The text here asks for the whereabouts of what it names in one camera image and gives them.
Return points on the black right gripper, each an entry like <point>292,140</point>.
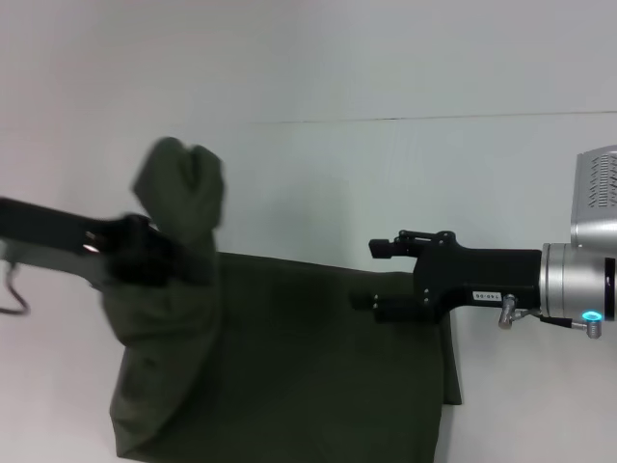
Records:
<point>477,282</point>

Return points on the dark green FREE! t-shirt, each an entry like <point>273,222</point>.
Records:
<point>289,347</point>

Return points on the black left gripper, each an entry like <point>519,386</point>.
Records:
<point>62,231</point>

